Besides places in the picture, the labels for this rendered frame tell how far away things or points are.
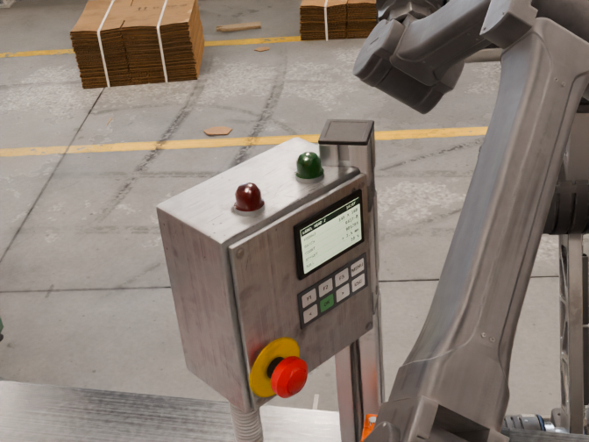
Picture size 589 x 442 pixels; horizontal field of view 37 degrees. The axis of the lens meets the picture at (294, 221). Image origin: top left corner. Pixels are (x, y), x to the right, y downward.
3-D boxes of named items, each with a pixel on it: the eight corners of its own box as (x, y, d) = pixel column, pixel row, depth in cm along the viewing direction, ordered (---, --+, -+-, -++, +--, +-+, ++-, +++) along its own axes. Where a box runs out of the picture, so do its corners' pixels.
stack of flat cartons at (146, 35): (80, 89, 484) (67, 33, 467) (97, 53, 530) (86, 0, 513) (199, 80, 482) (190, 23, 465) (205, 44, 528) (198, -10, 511)
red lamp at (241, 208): (228, 210, 75) (224, 186, 74) (251, 197, 77) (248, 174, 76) (248, 220, 74) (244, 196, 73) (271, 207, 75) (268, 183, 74)
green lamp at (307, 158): (288, 177, 79) (287, 154, 78) (309, 167, 81) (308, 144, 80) (308, 187, 78) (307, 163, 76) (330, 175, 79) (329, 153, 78)
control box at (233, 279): (184, 370, 87) (152, 204, 77) (309, 291, 97) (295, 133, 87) (251, 421, 81) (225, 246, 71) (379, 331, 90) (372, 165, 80)
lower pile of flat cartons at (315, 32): (299, 41, 518) (296, 5, 507) (308, 10, 563) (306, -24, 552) (412, 38, 509) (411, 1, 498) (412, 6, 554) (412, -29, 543)
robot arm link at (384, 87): (443, 30, 113) (408, 9, 112) (450, 60, 104) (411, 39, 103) (403, 88, 118) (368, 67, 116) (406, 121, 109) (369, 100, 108)
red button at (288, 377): (257, 361, 79) (280, 377, 77) (288, 340, 81) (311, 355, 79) (261, 394, 81) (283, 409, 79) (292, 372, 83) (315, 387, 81)
